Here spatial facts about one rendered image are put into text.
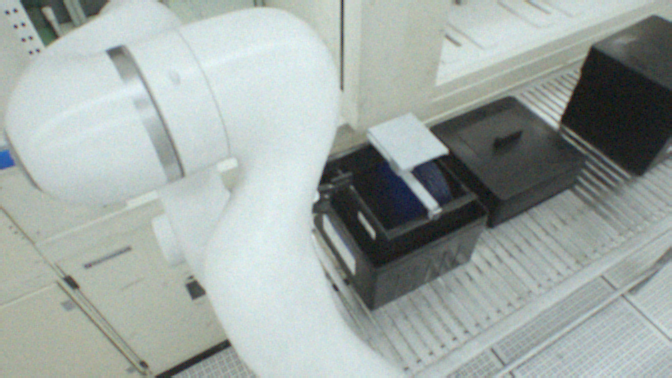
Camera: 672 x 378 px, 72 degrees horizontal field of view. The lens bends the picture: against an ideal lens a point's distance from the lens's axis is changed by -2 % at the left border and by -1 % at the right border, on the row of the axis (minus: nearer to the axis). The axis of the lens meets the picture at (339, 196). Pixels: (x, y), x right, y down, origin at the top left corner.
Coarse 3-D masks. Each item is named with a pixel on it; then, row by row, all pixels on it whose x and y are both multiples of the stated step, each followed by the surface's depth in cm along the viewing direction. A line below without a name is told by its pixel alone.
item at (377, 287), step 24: (456, 192) 103; (336, 216) 95; (480, 216) 98; (336, 240) 101; (456, 240) 95; (360, 264) 92; (408, 264) 92; (432, 264) 98; (456, 264) 105; (360, 288) 99; (384, 288) 94; (408, 288) 100
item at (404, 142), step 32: (384, 128) 88; (416, 128) 88; (352, 160) 100; (384, 160) 104; (416, 160) 83; (352, 192) 92; (416, 192) 88; (352, 224) 99; (416, 224) 86; (448, 224) 95; (384, 256) 91
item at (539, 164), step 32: (512, 96) 130; (448, 128) 121; (480, 128) 121; (512, 128) 121; (544, 128) 122; (448, 160) 119; (480, 160) 114; (512, 160) 114; (544, 160) 114; (576, 160) 114; (480, 192) 112; (512, 192) 108; (544, 192) 115
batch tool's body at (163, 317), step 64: (0, 0) 66; (192, 0) 163; (256, 0) 140; (320, 0) 108; (384, 0) 95; (0, 64) 72; (384, 64) 107; (0, 128) 78; (0, 192) 86; (64, 256) 103; (128, 256) 113; (128, 320) 130; (192, 320) 147
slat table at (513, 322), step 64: (576, 64) 157; (576, 192) 121; (640, 192) 121; (320, 256) 108; (512, 256) 110; (576, 256) 108; (384, 320) 98; (448, 320) 98; (512, 320) 98; (576, 320) 155
